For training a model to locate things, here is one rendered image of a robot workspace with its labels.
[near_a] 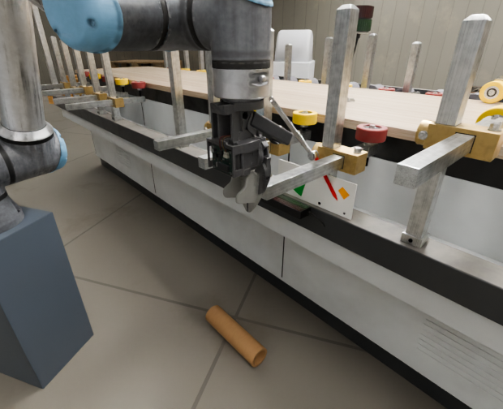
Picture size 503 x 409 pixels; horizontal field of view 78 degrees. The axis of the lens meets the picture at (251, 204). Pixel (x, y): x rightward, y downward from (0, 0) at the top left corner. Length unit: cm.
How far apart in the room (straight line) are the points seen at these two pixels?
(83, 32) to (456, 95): 60
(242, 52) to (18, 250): 95
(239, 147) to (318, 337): 110
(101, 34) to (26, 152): 77
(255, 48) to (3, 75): 77
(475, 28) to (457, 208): 46
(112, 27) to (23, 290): 96
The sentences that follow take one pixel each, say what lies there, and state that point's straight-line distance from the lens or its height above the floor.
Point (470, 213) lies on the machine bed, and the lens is 97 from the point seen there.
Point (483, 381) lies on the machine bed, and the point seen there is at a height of 23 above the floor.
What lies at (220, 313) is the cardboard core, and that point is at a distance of 141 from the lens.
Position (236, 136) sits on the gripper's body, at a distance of 51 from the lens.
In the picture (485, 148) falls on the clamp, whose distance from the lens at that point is 69.
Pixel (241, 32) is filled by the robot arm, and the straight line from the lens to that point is 48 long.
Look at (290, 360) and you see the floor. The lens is 137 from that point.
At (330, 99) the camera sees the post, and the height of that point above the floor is 99.
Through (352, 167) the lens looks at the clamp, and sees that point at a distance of 79.
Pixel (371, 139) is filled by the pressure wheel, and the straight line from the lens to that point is 89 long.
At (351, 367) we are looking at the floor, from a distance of 140.
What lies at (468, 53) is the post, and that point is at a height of 109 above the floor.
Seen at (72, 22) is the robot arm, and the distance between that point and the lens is 48.
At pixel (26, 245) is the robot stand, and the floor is 54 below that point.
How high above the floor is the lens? 110
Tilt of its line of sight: 27 degrees down
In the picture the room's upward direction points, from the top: straight up
